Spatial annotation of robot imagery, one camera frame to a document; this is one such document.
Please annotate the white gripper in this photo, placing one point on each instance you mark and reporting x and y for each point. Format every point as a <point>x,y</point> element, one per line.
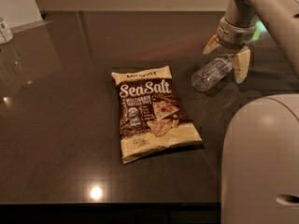
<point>234,34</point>

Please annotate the clear plastic water bottle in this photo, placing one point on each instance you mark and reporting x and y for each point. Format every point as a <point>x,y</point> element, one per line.
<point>212,73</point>

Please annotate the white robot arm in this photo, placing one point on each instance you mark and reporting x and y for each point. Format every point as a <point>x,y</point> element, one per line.
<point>260,157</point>

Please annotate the sea salt chips bag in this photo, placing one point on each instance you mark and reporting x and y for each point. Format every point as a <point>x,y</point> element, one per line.
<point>152,117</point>

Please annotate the white container at left edge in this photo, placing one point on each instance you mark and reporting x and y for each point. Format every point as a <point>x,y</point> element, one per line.
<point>5,32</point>

